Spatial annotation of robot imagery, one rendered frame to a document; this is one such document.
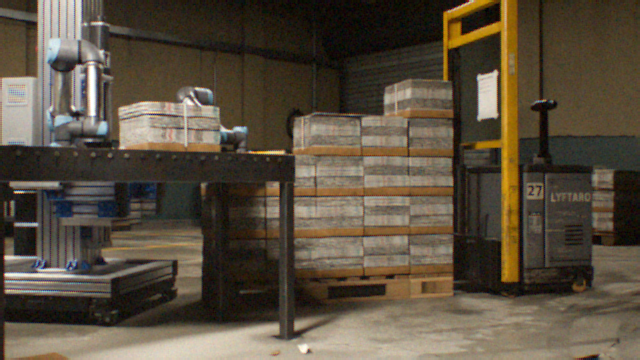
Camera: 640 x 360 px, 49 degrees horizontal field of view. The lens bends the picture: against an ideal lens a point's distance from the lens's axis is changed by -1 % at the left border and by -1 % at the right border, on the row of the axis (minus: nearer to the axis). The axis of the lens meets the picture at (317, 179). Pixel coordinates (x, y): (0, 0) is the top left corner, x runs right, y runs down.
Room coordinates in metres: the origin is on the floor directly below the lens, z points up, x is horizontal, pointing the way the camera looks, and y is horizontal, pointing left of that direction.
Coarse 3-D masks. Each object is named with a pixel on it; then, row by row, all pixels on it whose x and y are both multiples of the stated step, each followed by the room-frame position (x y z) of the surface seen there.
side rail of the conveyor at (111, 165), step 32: (0, 160) 2.30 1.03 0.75; (32, 160) 2.37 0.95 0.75; (64, 160) 2.44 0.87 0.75; (96, 160) 2.52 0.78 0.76; (128, 160) 2.60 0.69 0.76; (160, 160) 2.69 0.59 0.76; (192, 160) 2.78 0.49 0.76; (224, 160) 2.88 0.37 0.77; (256, 160) 2.98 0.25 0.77; (288, 160) 3.10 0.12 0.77
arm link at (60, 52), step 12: (48, 48) 3.16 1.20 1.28; (60, 48) 3.15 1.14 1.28; (72, 48) 3.17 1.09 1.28; (48, 60) 3.16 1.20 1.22; (60, 60) 3.17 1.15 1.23; (72, 60) 3.19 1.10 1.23; (60, 72) 3.22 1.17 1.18; (60, 84) 3.29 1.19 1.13; (60, 96) 3.34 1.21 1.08; (60, 108) 3.39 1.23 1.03; (72, 108) 3.45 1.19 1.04; (48, 120) 3.43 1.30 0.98
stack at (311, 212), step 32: (320, 160) 4.01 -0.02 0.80; (352, 160) 4.07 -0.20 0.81; (384, 160) 4.14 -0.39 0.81; (256, 224) 3.88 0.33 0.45; (320, 224) 4.00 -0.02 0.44; (352, 224) 4.06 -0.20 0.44; (384, 224) 4.13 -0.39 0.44; (256, 256) 3.89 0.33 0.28; (320, 256) 4.00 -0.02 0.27; (352, 256) 4.06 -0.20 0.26; (384, 256) 4.13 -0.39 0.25; (256, 288) 3.88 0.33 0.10; (320, 288) 4.00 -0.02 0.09
